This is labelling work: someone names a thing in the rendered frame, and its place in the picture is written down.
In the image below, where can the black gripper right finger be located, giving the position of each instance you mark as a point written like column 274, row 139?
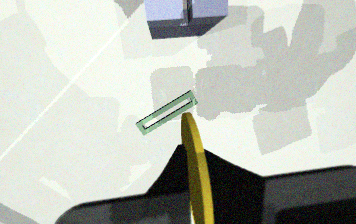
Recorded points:
column 240, row 196

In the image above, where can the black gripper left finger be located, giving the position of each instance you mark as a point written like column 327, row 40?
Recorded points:
column 167, row 201

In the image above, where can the gold coin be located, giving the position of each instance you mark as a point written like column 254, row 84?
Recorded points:
column 199, row 183

